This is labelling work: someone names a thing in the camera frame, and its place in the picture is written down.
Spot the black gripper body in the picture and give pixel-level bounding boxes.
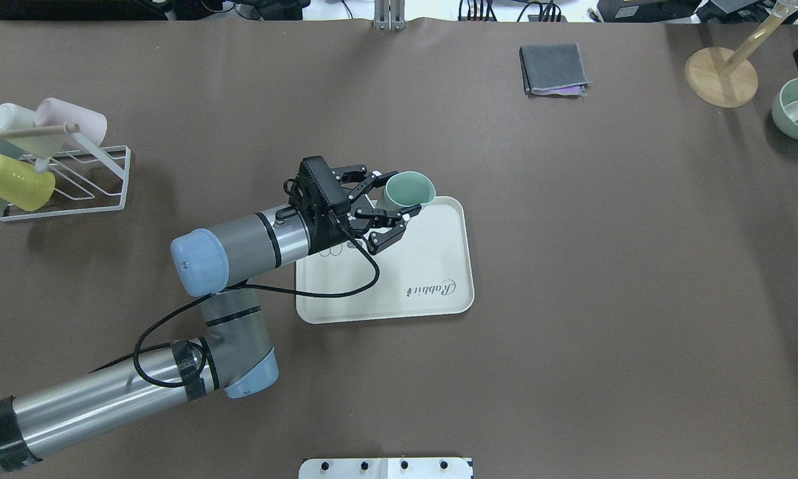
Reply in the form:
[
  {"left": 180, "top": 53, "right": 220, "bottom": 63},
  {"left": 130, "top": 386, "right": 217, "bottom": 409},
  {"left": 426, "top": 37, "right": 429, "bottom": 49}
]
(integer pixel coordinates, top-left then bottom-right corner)
[{"left": 287, "top": 156, "right": 368, "bottom": 255}]

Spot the green cup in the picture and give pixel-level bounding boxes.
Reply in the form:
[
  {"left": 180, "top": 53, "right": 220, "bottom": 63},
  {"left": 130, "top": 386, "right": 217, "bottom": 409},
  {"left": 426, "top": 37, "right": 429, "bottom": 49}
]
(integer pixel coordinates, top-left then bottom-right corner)
[{"left": 378, "top": 172, "right": 436, "bottom": 210}]

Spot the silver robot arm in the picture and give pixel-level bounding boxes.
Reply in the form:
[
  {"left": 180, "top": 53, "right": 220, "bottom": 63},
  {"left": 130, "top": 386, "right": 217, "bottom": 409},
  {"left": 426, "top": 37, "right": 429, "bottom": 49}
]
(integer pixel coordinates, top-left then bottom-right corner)
[{"left": 0, "top": 156, "right": 433, "bottom": 475}]

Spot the beige plastic tray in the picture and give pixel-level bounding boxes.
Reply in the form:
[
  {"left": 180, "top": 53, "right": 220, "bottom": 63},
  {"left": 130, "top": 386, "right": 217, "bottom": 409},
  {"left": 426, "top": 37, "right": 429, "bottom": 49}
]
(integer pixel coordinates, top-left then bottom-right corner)
[{"left": 295, "top": 196, "right": 475, "bottom": 325}]

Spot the pink cup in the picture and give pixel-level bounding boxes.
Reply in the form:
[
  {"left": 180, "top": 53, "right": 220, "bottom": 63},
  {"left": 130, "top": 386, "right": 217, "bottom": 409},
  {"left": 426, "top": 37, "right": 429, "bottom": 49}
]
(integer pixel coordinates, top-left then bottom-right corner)
[{"left": 34, "top": 98, "right": 108, "bottom": 154}]

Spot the yellow cup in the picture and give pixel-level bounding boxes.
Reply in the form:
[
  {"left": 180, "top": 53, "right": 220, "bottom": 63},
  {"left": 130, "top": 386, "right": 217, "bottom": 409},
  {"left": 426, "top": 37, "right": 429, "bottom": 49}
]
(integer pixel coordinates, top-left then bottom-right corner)
[{"left": 0, "top": 154, "right": 56, "bottom": 212}]

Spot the cream cup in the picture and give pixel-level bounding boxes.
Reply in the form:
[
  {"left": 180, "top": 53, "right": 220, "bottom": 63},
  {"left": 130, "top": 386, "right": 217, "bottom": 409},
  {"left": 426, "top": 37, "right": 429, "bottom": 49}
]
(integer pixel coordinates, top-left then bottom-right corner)
[{"left": 0, "top": 102, "right": 39, "bottom": 154}]

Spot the wooden cup tree stand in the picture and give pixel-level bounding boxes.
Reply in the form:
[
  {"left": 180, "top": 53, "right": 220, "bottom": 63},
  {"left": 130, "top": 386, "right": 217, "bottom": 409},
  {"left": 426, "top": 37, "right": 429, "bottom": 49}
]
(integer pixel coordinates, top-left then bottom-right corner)
[{"left": 684, "top": 1, "right": 798, "bottom": 108}]

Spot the grey folded cloth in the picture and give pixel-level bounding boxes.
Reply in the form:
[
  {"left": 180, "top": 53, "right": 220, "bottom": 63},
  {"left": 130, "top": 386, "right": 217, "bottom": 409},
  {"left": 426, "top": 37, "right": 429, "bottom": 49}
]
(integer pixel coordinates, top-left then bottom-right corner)
[{"left": 519, "top": 43, "right": 590, "bottom": 97}]

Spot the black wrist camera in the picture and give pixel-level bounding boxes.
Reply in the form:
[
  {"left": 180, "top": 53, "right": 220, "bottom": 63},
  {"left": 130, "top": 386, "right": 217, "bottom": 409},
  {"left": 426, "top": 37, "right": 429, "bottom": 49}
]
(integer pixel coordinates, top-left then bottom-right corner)
[{"left": 297, "top": 156, "right": 351, "bottom": 216}]

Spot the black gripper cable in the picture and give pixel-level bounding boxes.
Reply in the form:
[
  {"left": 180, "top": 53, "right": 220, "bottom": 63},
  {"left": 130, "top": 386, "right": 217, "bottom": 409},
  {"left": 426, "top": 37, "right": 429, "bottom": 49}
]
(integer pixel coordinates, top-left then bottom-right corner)
[{"left": 90, "top": 206, "right": 381, "bottom": 389}]

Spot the aluminium frame post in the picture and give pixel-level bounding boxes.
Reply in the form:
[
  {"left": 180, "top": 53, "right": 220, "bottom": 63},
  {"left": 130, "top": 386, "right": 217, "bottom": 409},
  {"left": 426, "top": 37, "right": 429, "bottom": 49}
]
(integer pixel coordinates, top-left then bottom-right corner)
[{"left": 372, "top": 0, "right": 407, "bottom": 31}]

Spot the white wire cup rack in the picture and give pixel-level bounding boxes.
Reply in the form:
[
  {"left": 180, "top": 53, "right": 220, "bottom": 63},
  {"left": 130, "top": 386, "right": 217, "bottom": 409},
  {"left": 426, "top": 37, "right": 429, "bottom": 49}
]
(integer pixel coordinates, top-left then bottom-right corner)
[{"left": 0, "top": 122, "right": 132, "bottom": 222}]

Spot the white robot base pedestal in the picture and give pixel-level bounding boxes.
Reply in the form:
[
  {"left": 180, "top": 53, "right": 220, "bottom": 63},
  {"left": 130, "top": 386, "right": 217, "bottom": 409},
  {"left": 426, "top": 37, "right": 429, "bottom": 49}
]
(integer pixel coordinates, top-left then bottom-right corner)
[{"left": 298, "top": 456, "right": 474, "bottom": 478}]

